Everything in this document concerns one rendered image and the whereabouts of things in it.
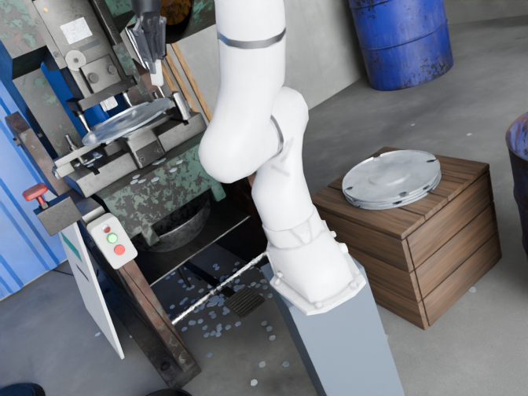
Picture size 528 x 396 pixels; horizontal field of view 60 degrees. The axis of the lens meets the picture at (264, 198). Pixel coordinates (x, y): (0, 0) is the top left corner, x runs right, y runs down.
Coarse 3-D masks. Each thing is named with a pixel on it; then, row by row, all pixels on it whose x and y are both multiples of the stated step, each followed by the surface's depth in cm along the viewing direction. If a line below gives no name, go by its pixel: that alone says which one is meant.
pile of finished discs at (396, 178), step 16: (368, 160) 150; (384, 160) 146; (400, 160) 143; (416, 160) 139; (432, 160) 138; (352, 176) 145; (368, 176) 141; (384, 176) 137; (400, 176) 133; (416, 176) 131; (432, 176) 128; (352, 192) 136; (368, 192) 133; (384, 192) 130; (400, 192) 127; (416, 192) 125; (368, 208) 130; (384, 208) 127
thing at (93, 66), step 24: (48, 0) 124; (72, 0) 127; (48, 24) 125; (72, 24) 128; (96, 24) 132; (72, 48) 130; (96, 48) 133; (72, 72) 131; (96, 72) 132; (120, 72) 138
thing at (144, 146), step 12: (156, 120) 126; (132, 132) 125; (144, 132) 124; (120, 144) 140; (132, 144) 135; (144, 144) 137; (156, 144) 139; (132, 156) 137; (144, 156) 138; (156, 156) 140
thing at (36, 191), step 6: (36, 186) 119; (42, 186) 116; (24, 192) 118; (30, 192) 115; (36, 192) 115; (42, 192) 116; (24, 198) 115; (30, 198) 115; (36, 198) 118; (42, 198) 119
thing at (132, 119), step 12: (132, 108) 151; (144, 108) 144; (156, 108) 137; (108, 120) 149; (120, 120) 140; (132, 120) 133; (144, 120) 130; (96, 132) 141; (108, 132) 134; (120, 132) 129; (84, 144) 132; (96, 144) 128
